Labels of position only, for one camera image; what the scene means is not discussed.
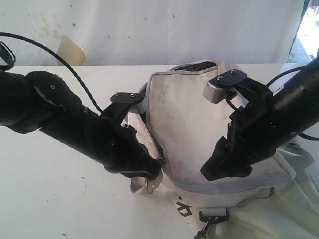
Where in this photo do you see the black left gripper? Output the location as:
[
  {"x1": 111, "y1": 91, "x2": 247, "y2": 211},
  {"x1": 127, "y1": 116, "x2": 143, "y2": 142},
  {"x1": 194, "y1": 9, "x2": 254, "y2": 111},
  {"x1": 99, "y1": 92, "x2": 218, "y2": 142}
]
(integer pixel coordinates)
[{"x1": 44, "y1": 107, "x2": 165, "y2": 180}]

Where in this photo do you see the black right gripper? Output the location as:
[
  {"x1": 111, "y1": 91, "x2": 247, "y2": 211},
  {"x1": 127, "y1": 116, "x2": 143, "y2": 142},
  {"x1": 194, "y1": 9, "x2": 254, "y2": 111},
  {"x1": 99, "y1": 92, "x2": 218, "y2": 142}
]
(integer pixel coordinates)
[{"x1": 200, "y1": 94, "x2": 298, "y2": 181}]

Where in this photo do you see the white fabric backpack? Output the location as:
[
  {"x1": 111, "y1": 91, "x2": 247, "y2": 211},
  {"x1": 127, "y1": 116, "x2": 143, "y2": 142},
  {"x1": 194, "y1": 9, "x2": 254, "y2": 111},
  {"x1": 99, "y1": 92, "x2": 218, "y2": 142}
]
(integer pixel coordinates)
[{"x1": 126, "y1": 59, "x2": 319, "y2": 239}]

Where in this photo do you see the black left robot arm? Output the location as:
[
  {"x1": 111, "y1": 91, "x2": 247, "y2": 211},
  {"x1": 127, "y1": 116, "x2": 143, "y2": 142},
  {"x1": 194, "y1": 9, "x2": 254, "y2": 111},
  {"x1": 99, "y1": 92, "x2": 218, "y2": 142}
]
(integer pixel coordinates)
[{"x1": 0, "y1": 71, "x2": 162, "y2": 179}]

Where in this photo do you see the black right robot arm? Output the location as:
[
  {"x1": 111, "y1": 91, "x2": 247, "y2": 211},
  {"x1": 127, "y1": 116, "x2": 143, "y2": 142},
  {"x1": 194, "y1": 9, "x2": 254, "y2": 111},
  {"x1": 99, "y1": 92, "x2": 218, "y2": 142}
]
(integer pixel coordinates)
[{"x1": 200, "y1": 59, "x2": 319, "y2": 181}]

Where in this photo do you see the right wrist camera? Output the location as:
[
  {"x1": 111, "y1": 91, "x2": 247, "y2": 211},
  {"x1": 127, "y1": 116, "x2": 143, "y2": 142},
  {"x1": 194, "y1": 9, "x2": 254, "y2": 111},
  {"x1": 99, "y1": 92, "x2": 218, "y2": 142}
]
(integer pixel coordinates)
[{"x1": 203, "y1": 69, "x2": 266, "y2": 113}]

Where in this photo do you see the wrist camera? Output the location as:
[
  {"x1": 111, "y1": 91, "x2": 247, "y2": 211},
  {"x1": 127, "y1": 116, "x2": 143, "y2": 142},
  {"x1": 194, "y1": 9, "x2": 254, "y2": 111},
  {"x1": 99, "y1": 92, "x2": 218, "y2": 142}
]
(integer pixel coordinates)
[
  {"x1": 203, "y1": 69, "x2": 266, "y2": 113},
  {"x1": 100, "y1": 92, "x2": 144, "y2": 124}
]

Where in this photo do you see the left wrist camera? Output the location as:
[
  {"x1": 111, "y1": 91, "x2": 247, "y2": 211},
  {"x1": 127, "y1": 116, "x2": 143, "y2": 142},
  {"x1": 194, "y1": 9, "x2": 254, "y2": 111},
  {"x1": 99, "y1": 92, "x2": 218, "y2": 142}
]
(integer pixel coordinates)
[{"x1": 100, "y1": 92, "x2": 144, "y2": 124}]

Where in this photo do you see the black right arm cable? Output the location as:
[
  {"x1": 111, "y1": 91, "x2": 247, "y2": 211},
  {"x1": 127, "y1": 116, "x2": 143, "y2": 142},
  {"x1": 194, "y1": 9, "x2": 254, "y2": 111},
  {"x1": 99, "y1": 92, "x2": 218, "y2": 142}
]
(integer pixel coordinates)
[{"x1": 266, "y1": 65, "x2": 319, "y2": 140}]

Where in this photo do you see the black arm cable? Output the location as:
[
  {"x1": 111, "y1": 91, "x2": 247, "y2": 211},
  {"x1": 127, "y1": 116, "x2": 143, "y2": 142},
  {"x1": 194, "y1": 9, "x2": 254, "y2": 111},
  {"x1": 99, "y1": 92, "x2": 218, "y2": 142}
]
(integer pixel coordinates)
[
  {"x1": 0, "y1": 32, "x2": 103, "y2": 113},
  {"x1": 266, "y1": 65, "x2": 319, "y2": 140}
]

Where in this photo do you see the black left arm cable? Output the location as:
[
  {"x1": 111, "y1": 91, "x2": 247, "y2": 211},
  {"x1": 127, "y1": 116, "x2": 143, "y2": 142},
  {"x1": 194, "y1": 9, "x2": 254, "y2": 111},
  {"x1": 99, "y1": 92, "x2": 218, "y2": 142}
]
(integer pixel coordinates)
[{"x1": 0, "y1": 32, "x2": 103, "y2": 113}]

